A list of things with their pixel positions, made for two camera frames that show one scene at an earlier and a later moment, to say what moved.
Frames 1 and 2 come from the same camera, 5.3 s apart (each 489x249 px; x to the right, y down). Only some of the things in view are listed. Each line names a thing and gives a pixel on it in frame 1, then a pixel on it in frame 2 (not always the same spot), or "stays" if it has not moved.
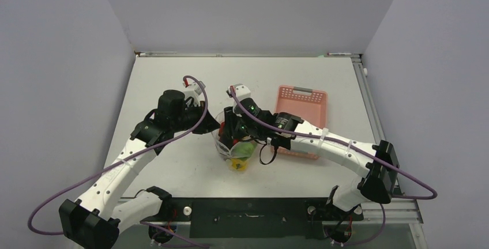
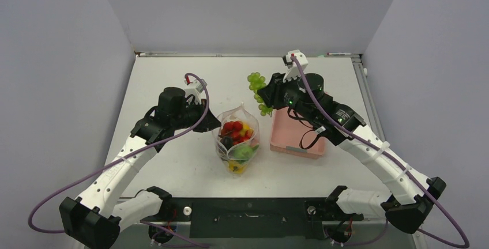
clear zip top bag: x=238 y=156 stays
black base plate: x=256 y=218 stays
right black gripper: x=230 y=128 to x=272 y=93
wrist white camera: x=242 y=91 to x=293 y=72
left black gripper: x=206 y=127 stays
